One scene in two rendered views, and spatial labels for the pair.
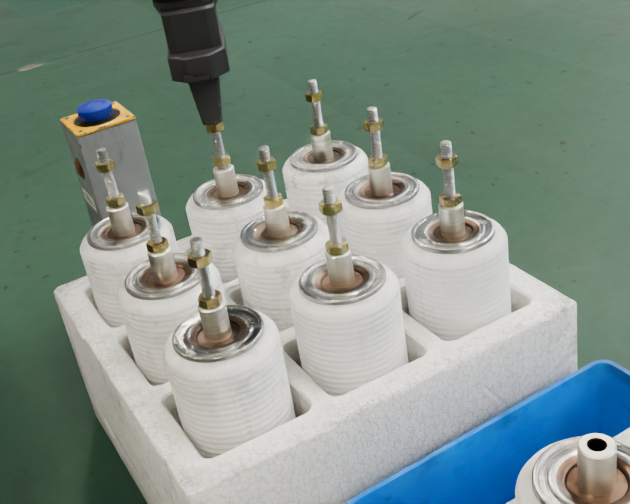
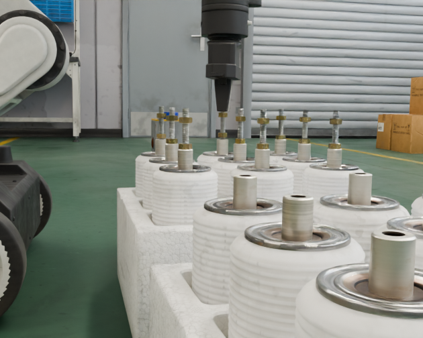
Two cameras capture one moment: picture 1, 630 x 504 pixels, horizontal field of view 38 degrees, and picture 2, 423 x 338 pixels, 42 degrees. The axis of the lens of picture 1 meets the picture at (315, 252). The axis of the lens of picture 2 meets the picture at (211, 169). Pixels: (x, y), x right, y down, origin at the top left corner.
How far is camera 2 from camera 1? 37 cm
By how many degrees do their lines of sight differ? 25
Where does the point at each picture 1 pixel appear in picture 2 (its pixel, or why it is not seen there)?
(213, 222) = (208, 161)
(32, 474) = (70, 286)
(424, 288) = (309, 190)
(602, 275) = not seen: outside the picture
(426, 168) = not seen: hidden behind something
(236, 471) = (169, 231)
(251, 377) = (193, 186)
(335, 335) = not seen: hidden behind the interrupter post
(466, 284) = (333, 188)
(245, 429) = (183, 219)
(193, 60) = (217, 65)
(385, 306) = (280, 178)
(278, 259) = (233, 165)
